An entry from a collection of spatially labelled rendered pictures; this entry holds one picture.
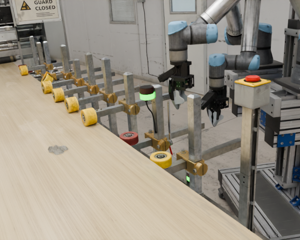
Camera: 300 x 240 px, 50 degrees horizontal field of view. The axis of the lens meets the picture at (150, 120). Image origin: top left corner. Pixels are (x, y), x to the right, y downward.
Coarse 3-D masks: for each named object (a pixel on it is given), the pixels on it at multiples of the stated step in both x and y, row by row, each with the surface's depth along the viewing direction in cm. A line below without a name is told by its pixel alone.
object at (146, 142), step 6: (186, 126) 156; (204, 126) 160; (168, 132) 151; (174, 132) 151; (180, 132) 153; (186, 132) 155; (168, 138) 150; (138, 144) 142; (144, 144) 144; (150, 144) 145
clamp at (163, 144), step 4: (148, 136) 147; (152, 136) 146; (152, 140) 145; (156, 140) 142; (160, 140) 141; (164, 140) 141; (152, 144) 146; (156, 144) 142; (160, 144) 140; (164, 144) 141; (168, 144) 142; (156, 148) 143; (160, 148) 140; (164, 148) 141; (168, 148) 142
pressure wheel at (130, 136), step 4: (124, 132) 142; (128, 132) 142; (132, 132) 142; (120, 136) 139; (124, 136) 139; (128, 136) 139; (132, 136) 138; (136, 136) 138; (124, 140) 137; (128, 140) 136; (132, 140) 137; (136, 140) 138; (132, 144) 137
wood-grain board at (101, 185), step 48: (0, 96) 216; (48, 96) 209; (0, 144) 141; (48, 144) 137; (96, 144) 134; (0, 192) 104; (48, 192) 102; (96, 192) 101; (144, 192) 99; (192, 192) 97
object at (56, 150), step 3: (51, 147) 132; (54, 147) 131; (57, 147) 130; (60, 147) 132; (63, 147) 131; (66, 147) 131; (51, 150) 129; (54, 150) 129; (57, 150) 128; (60, 150) 128; (63, 150) 130; (54, 153) 128; (57, 153) 128; (60, 153) 128
